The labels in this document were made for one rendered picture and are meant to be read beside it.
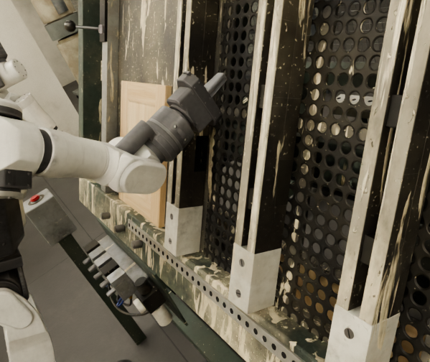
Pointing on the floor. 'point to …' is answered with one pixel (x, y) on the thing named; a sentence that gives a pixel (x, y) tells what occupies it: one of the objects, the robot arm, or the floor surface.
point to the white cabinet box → (27, 44)
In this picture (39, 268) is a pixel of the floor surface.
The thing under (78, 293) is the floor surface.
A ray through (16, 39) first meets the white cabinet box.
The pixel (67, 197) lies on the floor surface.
